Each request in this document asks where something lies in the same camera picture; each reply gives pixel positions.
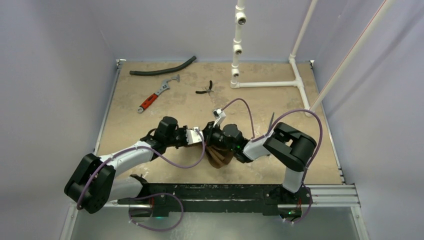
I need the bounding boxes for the brown cloth napkin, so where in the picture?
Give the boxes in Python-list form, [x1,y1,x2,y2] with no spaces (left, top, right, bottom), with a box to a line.
[200,145,234,169]

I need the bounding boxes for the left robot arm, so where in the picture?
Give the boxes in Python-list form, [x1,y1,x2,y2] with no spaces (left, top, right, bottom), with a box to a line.
[64,116,205,214]

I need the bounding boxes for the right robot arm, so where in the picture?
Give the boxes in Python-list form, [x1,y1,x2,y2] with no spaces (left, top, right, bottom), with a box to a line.
[202,122,318,204]

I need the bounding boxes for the blue spoon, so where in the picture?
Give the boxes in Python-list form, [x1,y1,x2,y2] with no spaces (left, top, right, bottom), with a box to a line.
[268,112,275,130]

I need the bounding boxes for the black pliers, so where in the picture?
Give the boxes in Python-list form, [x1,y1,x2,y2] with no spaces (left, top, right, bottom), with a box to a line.
[195,80,214,95]

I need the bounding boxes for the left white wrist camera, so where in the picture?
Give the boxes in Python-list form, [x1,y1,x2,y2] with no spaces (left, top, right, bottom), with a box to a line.
[186,127,204,146]

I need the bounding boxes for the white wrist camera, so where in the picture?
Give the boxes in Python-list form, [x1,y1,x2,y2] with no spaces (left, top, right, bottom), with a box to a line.
[212,108,226,128]
[186,127,204,146]

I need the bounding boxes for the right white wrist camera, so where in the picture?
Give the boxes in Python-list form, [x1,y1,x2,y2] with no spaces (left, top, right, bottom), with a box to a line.
[212,108,226,128]

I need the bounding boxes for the red handled adjustable wrench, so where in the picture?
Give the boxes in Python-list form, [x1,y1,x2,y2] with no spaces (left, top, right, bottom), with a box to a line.
[137,74,180,114]

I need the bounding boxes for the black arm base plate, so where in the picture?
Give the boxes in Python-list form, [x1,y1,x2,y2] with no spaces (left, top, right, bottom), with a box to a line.
[117,183,311,217]

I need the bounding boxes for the black rubber hose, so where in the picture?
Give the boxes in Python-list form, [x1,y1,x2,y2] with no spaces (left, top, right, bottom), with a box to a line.
[129,55,198,77]

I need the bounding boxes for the white PVC pipe frame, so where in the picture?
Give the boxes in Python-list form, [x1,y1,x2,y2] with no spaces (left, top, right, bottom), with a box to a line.
[229,0,397,117]

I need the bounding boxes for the aluminium frame rail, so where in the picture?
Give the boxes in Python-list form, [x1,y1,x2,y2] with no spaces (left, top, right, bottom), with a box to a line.
[60,61,367,240]

